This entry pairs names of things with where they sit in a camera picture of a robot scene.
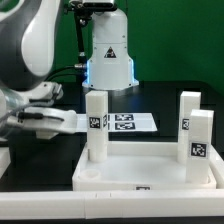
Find white left fence block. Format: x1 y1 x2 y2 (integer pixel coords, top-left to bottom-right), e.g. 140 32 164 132
0 147 11 178

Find white front fence bar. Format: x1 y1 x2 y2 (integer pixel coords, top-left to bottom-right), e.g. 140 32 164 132
0 189 224 220

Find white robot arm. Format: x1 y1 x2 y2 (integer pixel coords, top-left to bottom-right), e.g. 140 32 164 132
0 0 138 141

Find white desk top tray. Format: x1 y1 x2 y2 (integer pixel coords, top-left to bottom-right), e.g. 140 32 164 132
72 141 217 191

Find black cables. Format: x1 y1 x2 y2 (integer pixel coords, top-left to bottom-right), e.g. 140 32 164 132
46 65 88 82

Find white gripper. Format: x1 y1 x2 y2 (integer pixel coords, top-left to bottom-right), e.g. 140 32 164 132
6 82 77 134

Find white fence block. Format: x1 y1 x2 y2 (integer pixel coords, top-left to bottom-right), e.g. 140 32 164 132
0 147 11 178
210 156 224 189

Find white marker sheet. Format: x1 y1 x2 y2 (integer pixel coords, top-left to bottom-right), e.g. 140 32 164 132
75 112 158 134

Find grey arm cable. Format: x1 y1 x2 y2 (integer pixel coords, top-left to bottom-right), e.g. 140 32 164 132
0 98 64 134

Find white right fence block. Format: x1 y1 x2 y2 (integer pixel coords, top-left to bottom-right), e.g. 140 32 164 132
210 156 224 189

